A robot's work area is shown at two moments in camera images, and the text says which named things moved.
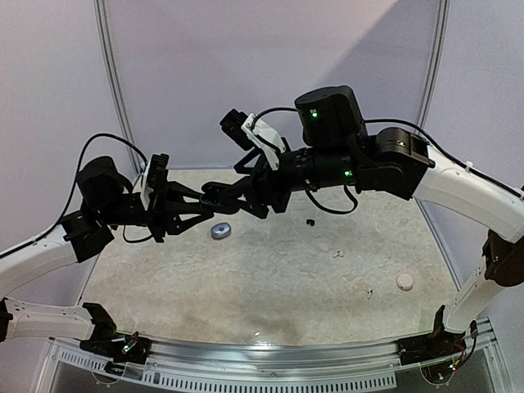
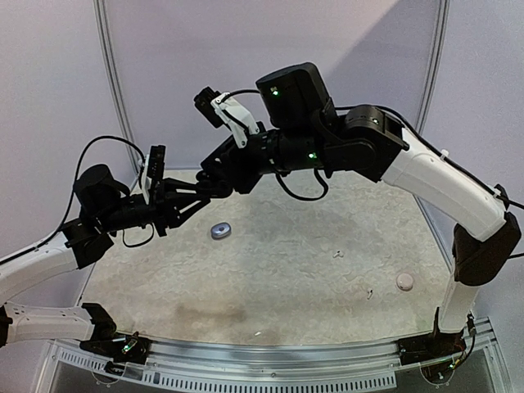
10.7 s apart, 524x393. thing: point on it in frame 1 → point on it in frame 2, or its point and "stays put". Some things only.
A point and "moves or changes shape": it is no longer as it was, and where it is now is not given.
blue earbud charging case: (221, 231) stays put
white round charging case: (404, 282) stays put
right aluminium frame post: (432, 76) stays put
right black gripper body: (268, 188) → (236, 166)
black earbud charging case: (221, 198) moves or changes shape
